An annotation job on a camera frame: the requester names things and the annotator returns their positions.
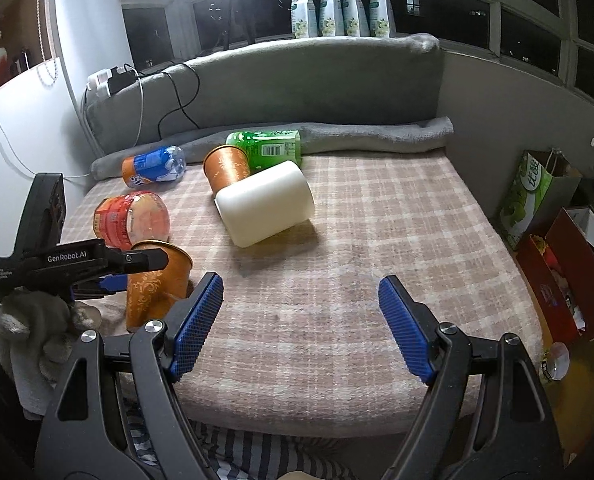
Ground orange patterned paper cup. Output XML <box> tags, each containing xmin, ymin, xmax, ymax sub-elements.
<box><xmin>126</xmin><ymin>240</ymin><xmax>193</xmax><ymax>332</ymax></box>

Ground red instant noodle cup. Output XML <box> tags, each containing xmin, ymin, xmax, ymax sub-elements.
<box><xmin>93</xmin><ymin>191</ymin><xmax>170</xmax><ymax>250</ymax></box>

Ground white plastic cup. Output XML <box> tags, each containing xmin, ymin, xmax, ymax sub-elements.
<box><xmin>215</xmin><ymin>162</ymin><xmax>314</xmax><ymax>248</ymax></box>

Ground grey gloved hand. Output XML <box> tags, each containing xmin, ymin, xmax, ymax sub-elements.
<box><xmin>0</xmin><ymin>288</ymin><xmax>102</xmax><ymax>420</ymax></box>

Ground blue orange plastic bottle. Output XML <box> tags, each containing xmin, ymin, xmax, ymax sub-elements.
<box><xmin>121</xmin><ymin>145</ymin><xmax>186</xmax><ymax>190</ymax></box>

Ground striped trouser leg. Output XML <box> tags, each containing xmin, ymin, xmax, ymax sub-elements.
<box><xmin>126</xmin><ymin>398</ymin><xmax>358</xmax><ymax>480</ymax></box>

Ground red cardboard box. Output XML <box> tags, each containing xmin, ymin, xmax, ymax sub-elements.
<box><xmin>516</xmin><ymin>209</ymin><xmax>594</xmax><ymax>344</ymax></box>

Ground white power strip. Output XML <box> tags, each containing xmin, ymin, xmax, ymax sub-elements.
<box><xmin>86</xmin><ymin>67</ymin><xmax>112</xmax><ymax>101</ymax></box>

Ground black power adapter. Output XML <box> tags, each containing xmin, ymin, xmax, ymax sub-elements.
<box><xmin>107</xmin><ymin>66</ymin><xmax>137</xmax><ymax>96</ymax></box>

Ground plaid pink bed cover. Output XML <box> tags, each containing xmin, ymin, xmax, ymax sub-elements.
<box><xmin>58</xmin><ymin>148</ymin><xmax>544</xmax><ymax>438</ymax></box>

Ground green drink can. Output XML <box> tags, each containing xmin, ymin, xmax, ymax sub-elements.
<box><xmin>225</xmin><ymin>130</ymin><xmax>301</xmax><ymax>172</ymax></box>

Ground green paper bag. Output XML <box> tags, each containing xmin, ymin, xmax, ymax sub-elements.
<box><xmin>498</xmin><ymin>148</ymin><xmax>582</xmax><ymax>250</ymax></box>

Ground grey rolled blanket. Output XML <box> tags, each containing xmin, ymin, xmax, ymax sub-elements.
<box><xmin>91</xmin><ymin>117</ymin><xmax>454</xmax><ymax>181</ymax></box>

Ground black tripod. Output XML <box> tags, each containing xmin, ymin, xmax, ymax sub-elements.
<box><xmin>222</xmin><ymin>0</ymin><xmax>256</xmax><ymax>51</ymax></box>

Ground grey backrest cushion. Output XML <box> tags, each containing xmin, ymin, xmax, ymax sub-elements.
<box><xmin>85</xmin><ymin>34</ymin><xmax>443</xmax><ymax>155</ymax></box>

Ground black cable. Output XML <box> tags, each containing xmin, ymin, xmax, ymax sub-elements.
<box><xmin>123</xmin><ymin>60</ymin><xmax>203</xmax><ymax>139</ymax></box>

